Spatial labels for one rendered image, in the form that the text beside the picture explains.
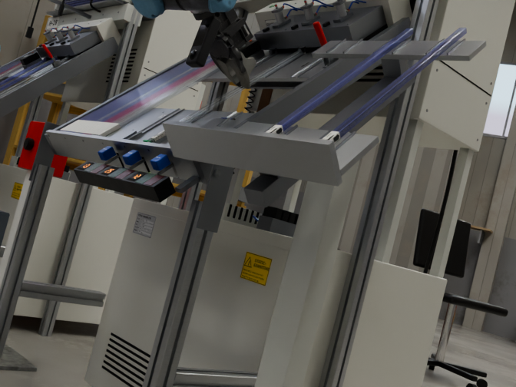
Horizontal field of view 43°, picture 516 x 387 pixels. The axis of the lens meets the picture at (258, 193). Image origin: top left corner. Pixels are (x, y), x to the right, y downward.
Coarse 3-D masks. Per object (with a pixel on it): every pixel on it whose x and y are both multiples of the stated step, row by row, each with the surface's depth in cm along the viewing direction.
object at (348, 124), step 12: (456, 36) 118; (444, 48) 115; (420, 60) 112; (432, 60) 113; (408, 72) 108; (396, 84) 105; (384, 96) 103; (360, 108) 101; (372, 108) 101; (348, 120) 98; (360, 120) 99
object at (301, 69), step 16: (288, 48) 175; (256, 64) 171; (272, 64) 166; (288, 64) 161; (304, 64) 157; (320, 64) 152; (208, 80) 175; (224, 80) 170; (272, 80) 156; (288, 80) 152; (304, 80) 148
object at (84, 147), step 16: (64, 144) 168; (80, 144) 160; (96, 144) 153; (112, 144) 147; (128, 144) 141; (144, 144) 135; (160, 144) 132; (96, 160) 158; (176, 160) 129; (192, 160) 125; (176, 176) 133
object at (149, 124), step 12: (156, 108) 165; (144, 120) 160; (156, 120) 156; (168, 120) 153; (204, 120) 144; (240, 120) 136; (120, 132) 157; (132, 132) 154; (144, 132) 150; (156, 132) 148; (168, 144) 137
